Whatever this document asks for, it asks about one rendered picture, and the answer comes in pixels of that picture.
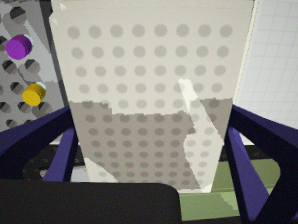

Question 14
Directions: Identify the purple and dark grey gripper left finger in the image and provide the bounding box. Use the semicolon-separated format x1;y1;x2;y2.
0;105;79;182

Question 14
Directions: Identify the white rectangular block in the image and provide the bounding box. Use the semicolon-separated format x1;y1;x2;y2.
233;0;298;129

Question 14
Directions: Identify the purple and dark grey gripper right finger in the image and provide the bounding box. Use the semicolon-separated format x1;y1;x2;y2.
224;104;298;224

